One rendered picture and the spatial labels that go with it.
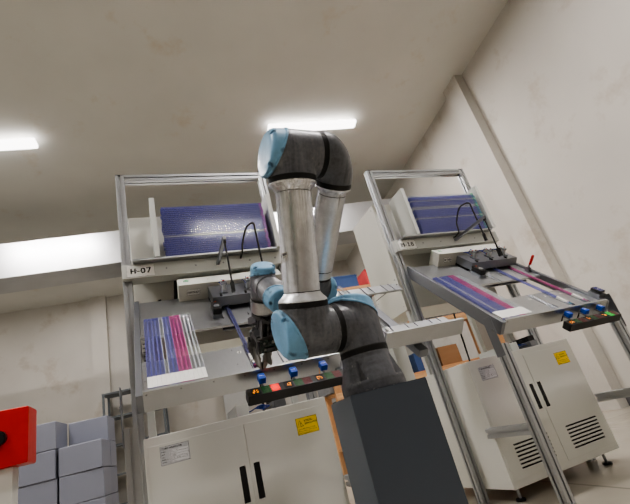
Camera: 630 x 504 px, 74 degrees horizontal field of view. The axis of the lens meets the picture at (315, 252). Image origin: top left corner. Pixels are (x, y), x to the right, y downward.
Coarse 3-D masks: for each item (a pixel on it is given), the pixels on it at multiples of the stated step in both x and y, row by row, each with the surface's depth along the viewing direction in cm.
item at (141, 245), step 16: (128, 224) 216; (144, 224) 218; (160, 224) 221; (144, 240) 214; (160, 240) 217; (144, 256) 211; (160, 256) 213; (144, 288) 204; (160, 288) 206; (208, 336) 203; (224, 336) 205
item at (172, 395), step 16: (256, 368) 139; (272, 368) 140; (288, 368) 143; (304, 368) 145; (176, 384) 129; (192, 384) 130; (208, 384) 133; (224, 384) 135; (240, 384) 137; (256, 384) 140; (144, 400) 126; (160, 400) 128; (176, 400) 130; (192, 400) 132
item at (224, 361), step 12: (228, 348) 154; (240, 348) 154; (204, 360) 146; (216, 360) 146; (228, 360) 146; (240, 360) 147; (276, 360) 148; (288, 360) 148; (144, 372) 138; (216, 372) 139; (228, 372) 140; (144, 384) 132
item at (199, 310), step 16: (144, 304) 187; (160, 304) 187; (176, 304) 188; (192, 304) 189; (208, 304) 189; (240, 304) 190; (192, 320) 174; (208, 320) 174; (224, 320) 175; (240, 320) 175; (144, 336) 160
